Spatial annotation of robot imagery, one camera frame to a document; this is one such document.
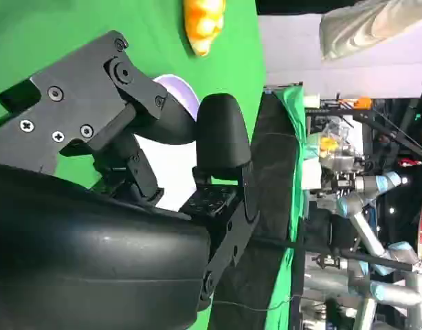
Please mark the orange clamp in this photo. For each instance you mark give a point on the orange clamp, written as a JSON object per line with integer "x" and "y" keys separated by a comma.
{"x": 364, "y": 102}

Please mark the lilac plate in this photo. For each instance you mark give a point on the lilac plate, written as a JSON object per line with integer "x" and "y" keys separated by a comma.
{"x": 178, "y": 91}

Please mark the black pole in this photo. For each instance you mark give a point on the black pole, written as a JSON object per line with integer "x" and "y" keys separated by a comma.
{"x": 369, "y": 258}

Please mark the orange white toy bread roll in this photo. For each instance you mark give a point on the orange white toy bread roll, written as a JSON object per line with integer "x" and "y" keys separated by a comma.
{"x": 204, "y": 20}

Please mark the clear bag with yellow items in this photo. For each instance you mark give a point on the clear bag with yellow items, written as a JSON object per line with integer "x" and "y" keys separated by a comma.
{"x": 331, "y": 142}

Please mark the beige fabric cover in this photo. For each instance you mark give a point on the beige fabric cover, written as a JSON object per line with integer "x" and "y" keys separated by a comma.
{"x": 362, "y": 27}

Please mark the green table cloth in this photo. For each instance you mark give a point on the green table cloth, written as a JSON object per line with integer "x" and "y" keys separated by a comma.
{"x": 60, "y": 27}

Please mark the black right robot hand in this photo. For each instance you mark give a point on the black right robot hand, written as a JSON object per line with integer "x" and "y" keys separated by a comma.
{"x": 77, "y": 247}

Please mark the green hanging cloth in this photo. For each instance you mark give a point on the green hanging cloth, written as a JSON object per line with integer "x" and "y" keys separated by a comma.
{"x": 295, "y": 113}

